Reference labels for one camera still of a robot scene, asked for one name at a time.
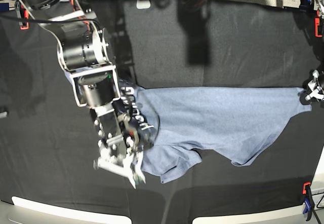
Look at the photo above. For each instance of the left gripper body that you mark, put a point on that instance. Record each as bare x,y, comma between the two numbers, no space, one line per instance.
317,76

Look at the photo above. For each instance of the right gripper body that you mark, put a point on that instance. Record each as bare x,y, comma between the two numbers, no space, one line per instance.
123,132

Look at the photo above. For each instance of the blue-grey t-shirt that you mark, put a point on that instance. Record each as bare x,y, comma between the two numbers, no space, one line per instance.
238,123

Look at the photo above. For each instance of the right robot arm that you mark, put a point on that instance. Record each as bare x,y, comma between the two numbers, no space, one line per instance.
84,53

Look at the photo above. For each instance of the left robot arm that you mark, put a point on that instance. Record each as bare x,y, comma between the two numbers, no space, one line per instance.
318,13

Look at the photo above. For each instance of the orange clamp far right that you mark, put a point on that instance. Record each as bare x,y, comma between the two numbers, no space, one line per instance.
318,27

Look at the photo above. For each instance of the orange clamp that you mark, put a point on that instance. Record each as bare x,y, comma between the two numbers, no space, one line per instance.
22,13
306,185
318,27

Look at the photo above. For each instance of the black table cloth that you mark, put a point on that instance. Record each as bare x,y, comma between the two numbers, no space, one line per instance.
48,144

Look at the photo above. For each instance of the orange clamp near right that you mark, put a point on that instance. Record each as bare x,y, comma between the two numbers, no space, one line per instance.
306,185

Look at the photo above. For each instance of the blue bar clamp near right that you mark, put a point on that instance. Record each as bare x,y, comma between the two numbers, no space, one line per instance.
309,205

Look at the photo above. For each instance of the orange clamp far left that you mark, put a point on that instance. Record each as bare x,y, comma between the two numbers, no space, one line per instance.
22,13

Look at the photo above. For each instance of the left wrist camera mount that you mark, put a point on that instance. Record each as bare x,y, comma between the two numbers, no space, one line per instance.
314,91

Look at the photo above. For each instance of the silver camera stand base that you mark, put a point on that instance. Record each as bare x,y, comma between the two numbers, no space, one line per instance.
143,4

